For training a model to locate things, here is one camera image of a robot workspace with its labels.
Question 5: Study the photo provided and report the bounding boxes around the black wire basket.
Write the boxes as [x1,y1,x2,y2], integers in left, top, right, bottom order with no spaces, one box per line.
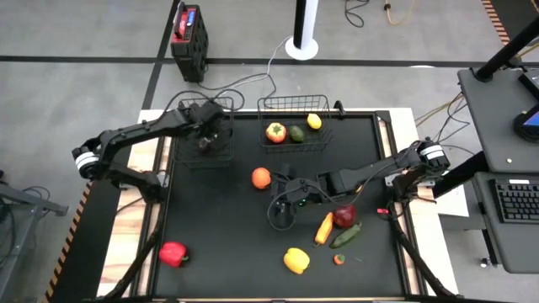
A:
[256,94,333,155]
[174,96,235,170]

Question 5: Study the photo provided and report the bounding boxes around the black thin floor cable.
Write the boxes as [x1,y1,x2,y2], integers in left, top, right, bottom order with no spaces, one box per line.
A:
[420,96,477,163]

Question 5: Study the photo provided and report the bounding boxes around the dark red apple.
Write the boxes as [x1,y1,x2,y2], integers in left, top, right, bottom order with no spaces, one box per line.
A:
[334,204,357,230]

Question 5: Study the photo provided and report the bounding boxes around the white floor cable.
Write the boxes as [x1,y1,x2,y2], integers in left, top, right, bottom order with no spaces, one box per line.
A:
[221,35,296,97]

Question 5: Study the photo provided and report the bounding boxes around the white paper sheet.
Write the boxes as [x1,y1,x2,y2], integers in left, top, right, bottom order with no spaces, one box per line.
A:
[435,184,470,218]

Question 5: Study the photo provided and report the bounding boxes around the round orange fruit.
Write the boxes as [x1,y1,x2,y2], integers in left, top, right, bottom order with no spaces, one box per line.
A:
[251,167,272,190]

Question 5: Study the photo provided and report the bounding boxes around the orange floor cable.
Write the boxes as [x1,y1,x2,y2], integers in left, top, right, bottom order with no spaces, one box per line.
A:
[414,93,464,126]

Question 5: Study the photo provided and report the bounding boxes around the red bell pepper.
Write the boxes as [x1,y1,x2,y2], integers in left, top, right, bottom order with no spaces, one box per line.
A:
[158,241,189,268]

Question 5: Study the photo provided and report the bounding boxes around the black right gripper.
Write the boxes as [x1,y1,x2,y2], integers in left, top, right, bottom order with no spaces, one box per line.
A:
[269,163,330,207]

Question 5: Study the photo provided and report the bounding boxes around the orange carrot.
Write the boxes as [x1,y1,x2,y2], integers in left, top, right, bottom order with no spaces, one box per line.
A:
[313,211,334,247]

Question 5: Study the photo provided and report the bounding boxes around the orange tomato with green stem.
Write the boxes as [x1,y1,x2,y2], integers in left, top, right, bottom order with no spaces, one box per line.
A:
[264,122,288,145]

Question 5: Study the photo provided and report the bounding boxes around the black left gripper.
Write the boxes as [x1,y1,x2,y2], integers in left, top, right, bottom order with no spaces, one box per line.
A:
[187,100,227,155]

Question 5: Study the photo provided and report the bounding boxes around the grey computer cart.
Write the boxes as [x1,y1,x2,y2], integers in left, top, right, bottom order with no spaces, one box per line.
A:
[456,66,539,274]

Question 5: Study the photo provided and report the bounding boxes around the green cucumber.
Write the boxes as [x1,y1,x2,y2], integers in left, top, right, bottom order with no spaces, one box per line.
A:
[328,222,363,249]

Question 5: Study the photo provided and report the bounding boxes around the grey metal cart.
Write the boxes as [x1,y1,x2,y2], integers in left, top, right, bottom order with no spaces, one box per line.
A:
[0,167,69,303]

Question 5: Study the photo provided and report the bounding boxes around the red black power station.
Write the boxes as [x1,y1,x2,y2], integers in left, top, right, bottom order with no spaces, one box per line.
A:
[169,3,210,83]

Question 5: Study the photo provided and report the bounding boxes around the black monitor pole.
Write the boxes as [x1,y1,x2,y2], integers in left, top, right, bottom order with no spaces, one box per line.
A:
[474,14,539,83]

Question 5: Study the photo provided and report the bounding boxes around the black hazard-striped floor mat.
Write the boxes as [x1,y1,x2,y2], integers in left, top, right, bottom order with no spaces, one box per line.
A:
[481,0,539,46]
[41,145,136,303]

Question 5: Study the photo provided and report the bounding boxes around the black power station cable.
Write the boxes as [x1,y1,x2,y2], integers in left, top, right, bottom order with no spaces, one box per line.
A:
[176,73,279,110]

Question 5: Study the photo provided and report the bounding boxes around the black white floor post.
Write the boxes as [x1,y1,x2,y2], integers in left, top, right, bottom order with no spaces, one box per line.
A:
[284,0,319,61]

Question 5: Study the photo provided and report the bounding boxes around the black looped floor cable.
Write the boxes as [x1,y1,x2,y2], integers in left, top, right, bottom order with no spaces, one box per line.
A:
[344,0,371,29]

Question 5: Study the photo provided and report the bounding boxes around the yellow bell pepper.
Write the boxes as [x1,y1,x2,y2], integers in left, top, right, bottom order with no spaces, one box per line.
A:
[282,247,311,275]

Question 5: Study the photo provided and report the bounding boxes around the black keyboard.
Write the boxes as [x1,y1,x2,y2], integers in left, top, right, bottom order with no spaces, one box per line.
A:
[490,178,539,224]

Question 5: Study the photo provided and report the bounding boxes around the black monitor with blue screen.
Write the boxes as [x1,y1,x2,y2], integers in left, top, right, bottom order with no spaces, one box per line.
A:
[512,103,539,143]

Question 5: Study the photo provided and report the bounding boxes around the yellow floor cable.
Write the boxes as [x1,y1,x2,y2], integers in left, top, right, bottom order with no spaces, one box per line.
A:
[382,0,417,25]

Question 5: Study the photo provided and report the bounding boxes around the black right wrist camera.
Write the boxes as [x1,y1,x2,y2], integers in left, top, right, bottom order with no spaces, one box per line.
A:
[275,200,296,228]

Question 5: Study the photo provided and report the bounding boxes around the black table mat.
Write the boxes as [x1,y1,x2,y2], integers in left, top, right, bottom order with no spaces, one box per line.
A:
[153,113,405,298]

